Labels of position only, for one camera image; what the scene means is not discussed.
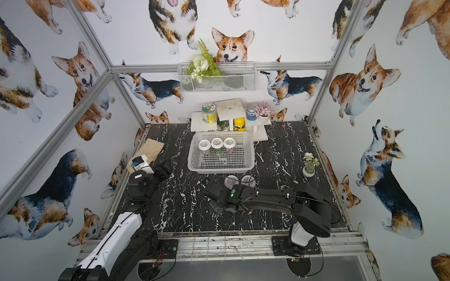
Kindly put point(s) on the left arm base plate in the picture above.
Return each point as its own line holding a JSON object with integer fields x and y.
{"x": 166, "y": 249}

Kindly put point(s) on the yogurt cup row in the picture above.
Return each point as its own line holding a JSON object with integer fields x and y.
{"x": 204, "y": 146}
{"x": 230, "y": 181}
{"x": 217, "y": 144}
{"x": 248, "y": 180}
{"x": 229, "y": 144}

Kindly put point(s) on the white plastic perforated basket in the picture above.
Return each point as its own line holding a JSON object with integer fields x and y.
{"x": 241, "y": 160}

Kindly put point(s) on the yellow sunflower seed can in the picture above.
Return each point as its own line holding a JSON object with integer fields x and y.
{"x": 209, "y": 113}

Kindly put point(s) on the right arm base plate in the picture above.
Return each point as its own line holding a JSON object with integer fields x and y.
{"x": 283, "y": 246}

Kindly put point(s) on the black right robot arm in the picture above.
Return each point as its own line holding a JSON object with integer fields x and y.
{"x": 311, "y": 209}

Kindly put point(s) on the pink flower pot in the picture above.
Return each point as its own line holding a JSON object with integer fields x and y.
{"x": 264, "y": 112}

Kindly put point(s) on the small white potted flower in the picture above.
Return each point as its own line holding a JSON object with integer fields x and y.
{"x": 310, "y": 163}

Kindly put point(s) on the white wooden tiered shelf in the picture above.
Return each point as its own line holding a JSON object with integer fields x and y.
{"x": 228, "y": 111}

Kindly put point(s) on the aluminium frame rail front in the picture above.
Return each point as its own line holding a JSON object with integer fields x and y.
{"x": 247, "y": 247}

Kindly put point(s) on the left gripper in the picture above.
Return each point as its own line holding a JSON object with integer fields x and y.
{"x": 162, "y": 170}

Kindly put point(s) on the white wire wall basket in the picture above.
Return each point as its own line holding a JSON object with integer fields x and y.
{"x": 235, "y": 77}

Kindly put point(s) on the small green plant pot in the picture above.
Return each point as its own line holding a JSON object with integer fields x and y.
{"x": 223, "y": 125}

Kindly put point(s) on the blue white small jar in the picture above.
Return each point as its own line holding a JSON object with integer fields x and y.
{"x": 251, "y": 113}

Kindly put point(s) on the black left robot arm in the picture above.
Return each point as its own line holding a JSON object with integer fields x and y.
{"x": 128, "y": 241}

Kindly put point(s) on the beige work glove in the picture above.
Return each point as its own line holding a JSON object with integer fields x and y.
{"x": 151, "y": 149}

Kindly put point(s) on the artificial green fern flowers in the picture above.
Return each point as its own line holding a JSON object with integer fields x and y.
{"x": 203, "y": 65}

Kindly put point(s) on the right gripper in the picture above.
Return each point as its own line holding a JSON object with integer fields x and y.
{"x": 214, "y": 193}

